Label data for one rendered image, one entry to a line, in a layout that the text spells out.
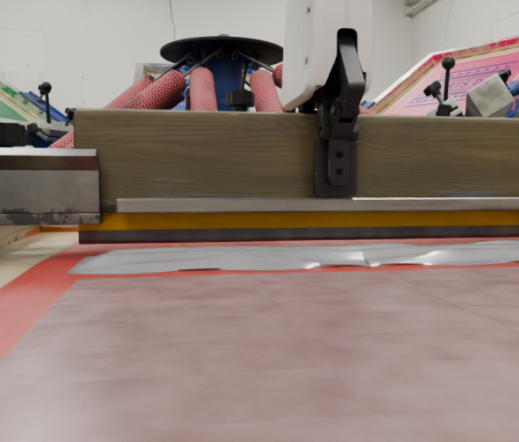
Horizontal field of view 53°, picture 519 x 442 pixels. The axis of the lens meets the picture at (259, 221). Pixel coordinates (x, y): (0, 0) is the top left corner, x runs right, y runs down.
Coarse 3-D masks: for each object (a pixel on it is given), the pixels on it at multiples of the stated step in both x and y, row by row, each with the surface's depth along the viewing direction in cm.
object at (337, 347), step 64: (64, 256) 36; (0, 320) 20; (64, 320) 20; (128, 320) 20; (192, 320) 20; (256, 320) 20; (320, 320) 20; (384, 320) 20; (448, 320) 20; (0, 384) 14; (64, 384) 14; (128, 384) 14; (192, 384) 14; (256, 384) 14; (320, 384) 14; (384, 384) 14; (448, 384) 14; (512, 384) 14
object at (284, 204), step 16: (128, 208) 37; (144, 208) 37; (160, 208) 37; (176, 208) 37; (192, 208) 38; (208, 208) 38; (224, 208) 38; (240, 208) 38; (256, 208) 38; (272, 208) 39; (288, 208) 39; (304, 208) 39; (320, 208) 39; (336, 208) 39; (352, 208) 40; (368, 208) 40; (384, 208) 40; (400, 208) 40; (416, 208) 40; (432, 208) 41; (448, 208) 41; (464, 208) 41; (480, 208) 41; (496, 208) 41; (512, 208) 42
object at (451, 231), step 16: (80, 240) 39; (96, 240) 39; (112, 240) 39; (128, 240) 39; (144, 240) 40; (160, 240) 40; (176, 240) 40; (192, 240) 40; (208, 240) 40; (224, 240) 41; (240, 240) 41; (256, 240) 41; (272, 240) 41; (288, 240) 42; (304, 240) 42
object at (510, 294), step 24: (312, 240) 46; (336, 240) 46; (360, 240) 47; (384, 240) 47; (408, 240) 47; (432, 240) 47; (456, 240) 47; (480, 240) 47; (504, 264) 33; (432, 288) 26; (456, 288) 26; (480, 288) 26; (504, 288) 26; (480, 312) 21; (504, 312) 21
